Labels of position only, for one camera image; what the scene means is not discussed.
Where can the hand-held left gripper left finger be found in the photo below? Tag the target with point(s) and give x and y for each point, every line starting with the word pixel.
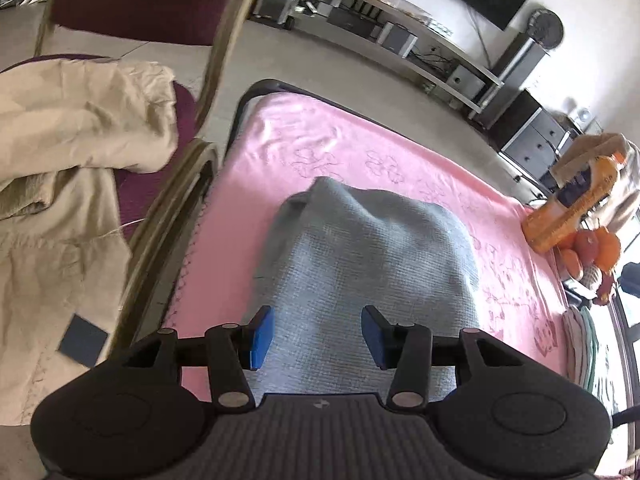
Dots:
pixel 261 337

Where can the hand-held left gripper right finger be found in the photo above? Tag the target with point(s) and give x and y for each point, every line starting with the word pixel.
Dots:
pixel 375 337

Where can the grey knitted towel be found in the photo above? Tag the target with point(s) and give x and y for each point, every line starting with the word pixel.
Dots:
pixel 375 260

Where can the pink blanket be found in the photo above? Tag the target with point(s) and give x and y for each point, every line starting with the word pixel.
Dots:
pixel 310 135

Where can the green folded cloth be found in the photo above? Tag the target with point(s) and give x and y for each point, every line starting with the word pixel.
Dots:
pixel 590 350

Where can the white round toy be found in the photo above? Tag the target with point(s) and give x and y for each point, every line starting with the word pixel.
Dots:
pixel 590 277

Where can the red dragon fruit toy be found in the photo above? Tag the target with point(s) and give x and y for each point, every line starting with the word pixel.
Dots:
pixel 606 287

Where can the dark drawer cabinet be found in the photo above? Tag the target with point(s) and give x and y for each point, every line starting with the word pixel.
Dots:
pixel 537 135

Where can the beige coat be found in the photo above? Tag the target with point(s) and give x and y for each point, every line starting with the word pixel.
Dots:
pixel 60 170

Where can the grey speaker box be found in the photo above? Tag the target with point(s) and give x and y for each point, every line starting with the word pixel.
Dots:
pixel 465 81
pixel 397 40

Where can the brown fleece coat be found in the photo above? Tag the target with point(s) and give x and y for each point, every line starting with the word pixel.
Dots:
pixel 607 145

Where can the grey television stand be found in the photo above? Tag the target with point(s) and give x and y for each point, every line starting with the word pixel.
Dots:
pixel 450 45

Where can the black media box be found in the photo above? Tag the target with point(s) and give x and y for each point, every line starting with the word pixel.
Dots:
pixel 352 21

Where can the round black fan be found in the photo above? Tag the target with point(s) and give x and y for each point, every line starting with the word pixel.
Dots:
pixel 546 28

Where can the black table frame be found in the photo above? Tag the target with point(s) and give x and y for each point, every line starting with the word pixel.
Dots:
pixel 240 105

